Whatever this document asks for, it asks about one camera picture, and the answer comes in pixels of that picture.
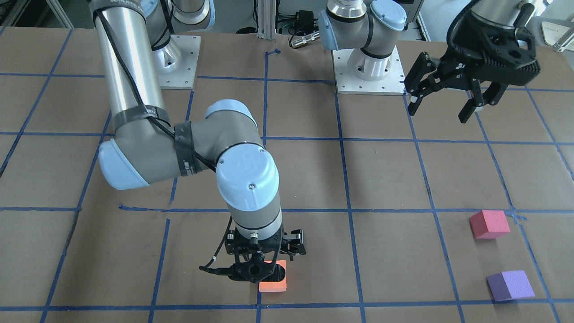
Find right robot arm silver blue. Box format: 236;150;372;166
88;0;305;284

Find orange foam cube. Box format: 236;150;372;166
258;260;287;293

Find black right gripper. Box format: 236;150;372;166
224;227;307;283

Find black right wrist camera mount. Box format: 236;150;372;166
199;251;276;284

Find aluminium frame post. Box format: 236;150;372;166
256;0;278;42

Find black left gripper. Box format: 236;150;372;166
404;0;541;123

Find silver metal connector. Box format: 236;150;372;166
289;31;320;49

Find purple foam cube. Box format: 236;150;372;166
486;270;535;302

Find brown paper table mat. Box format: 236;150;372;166
0;27;573;323

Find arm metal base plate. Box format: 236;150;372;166
152;35;201;90
331;47;404;96

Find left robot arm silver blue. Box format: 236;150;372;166
318;0;541;123

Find pink foam cube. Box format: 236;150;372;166
469;210;511;239

